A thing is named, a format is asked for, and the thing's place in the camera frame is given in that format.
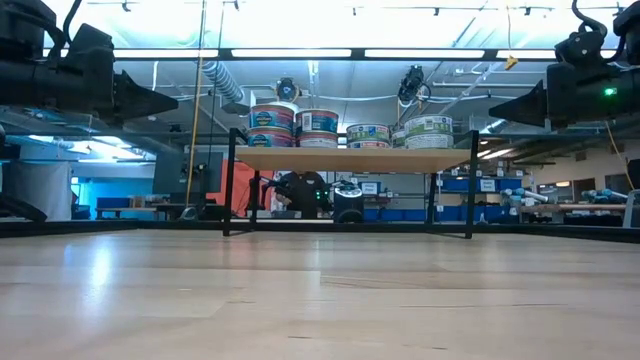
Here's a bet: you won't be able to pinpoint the white curtain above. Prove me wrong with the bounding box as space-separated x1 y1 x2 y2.
0 162 74 222

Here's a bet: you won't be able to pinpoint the black right camera cable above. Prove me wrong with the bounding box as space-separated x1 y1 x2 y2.
571 0 609 36

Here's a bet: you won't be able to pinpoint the black left camera cable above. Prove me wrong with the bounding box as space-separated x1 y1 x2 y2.
60 0 84 34

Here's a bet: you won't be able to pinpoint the ceiling light rail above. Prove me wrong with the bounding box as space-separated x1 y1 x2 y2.
42 46 619 62

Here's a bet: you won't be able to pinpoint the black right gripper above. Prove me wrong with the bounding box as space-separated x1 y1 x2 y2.
488 60 629 129

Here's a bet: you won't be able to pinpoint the silver flexible duct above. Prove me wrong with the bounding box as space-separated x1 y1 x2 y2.
202 59 246 104

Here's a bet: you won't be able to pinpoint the yellow hanging cable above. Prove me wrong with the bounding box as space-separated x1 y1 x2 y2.
604 122 636 192

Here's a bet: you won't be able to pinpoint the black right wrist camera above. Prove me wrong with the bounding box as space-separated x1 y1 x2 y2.
554 22 609 66

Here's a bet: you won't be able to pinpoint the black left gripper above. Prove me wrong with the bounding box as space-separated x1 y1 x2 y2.
67 47 180 121

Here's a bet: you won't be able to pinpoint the black camera cable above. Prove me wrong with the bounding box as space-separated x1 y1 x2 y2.
571 0 609 36
60 0 84 34

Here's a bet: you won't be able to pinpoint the blue storage bin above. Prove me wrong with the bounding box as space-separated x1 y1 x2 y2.
442 177 524 194
363 208 429 222

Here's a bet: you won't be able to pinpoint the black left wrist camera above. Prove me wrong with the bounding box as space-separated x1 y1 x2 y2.
63 22 115 59

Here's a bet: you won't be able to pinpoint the black aluminium table frame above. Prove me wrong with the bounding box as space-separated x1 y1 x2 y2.
0 218 640 245

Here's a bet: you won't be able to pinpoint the wooden shelf black metal legs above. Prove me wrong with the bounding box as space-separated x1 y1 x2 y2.
222 127 480 240

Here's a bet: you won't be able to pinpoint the yellow hanging cord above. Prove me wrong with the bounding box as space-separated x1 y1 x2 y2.
184 0 207 209

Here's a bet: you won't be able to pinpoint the dark grey monitor panel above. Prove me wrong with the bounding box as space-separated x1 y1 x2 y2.
152 149 226 206

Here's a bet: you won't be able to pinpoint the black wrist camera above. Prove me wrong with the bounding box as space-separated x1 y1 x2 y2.
63 22 115 59
554 22 609 66

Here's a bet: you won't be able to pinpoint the black ceiling device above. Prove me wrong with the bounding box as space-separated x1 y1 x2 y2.
397 64 431 106
275 76 301 104

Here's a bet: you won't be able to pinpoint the orange panel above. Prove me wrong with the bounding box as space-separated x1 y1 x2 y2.
207 160 275 209

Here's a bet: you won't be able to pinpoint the wooden workbench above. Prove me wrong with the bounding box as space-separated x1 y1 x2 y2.
519 202 629 226

